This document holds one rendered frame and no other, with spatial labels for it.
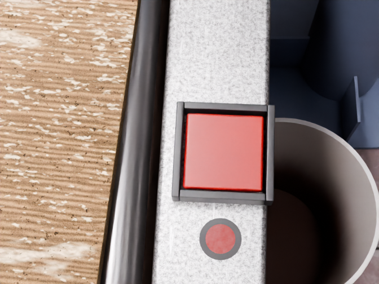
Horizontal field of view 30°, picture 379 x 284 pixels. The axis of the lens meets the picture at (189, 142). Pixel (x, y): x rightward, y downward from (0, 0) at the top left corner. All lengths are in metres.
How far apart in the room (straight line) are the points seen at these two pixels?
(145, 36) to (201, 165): 0.12
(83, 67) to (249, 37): 0.14
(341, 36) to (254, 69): 0.73
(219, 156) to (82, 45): 0.14
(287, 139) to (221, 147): 0.68
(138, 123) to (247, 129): 0.09
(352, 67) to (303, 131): 0.26
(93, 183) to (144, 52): 0.12
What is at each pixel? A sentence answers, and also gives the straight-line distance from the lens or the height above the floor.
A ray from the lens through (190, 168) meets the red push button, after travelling 0.53.
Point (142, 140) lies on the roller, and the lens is 0.56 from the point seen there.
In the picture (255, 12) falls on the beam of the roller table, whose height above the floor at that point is 0.91.
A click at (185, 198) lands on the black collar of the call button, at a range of 0.53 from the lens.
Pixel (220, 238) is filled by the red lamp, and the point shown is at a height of 0.92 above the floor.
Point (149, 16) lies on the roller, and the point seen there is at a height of 0.91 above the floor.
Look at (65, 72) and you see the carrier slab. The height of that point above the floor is 0.94.
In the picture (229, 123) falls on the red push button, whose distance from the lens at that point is 0.54.
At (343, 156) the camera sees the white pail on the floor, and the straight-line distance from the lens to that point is 1.18.
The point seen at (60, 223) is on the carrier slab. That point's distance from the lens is 0.53.
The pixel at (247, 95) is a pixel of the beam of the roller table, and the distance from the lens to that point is 0.57.
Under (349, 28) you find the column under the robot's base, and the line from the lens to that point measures 1.26.
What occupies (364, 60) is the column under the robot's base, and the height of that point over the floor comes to 0.23.
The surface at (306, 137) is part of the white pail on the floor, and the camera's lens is 1.19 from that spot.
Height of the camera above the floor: 1.44
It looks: 73 degrees down
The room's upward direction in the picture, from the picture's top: 4 degrees counter-clockwise
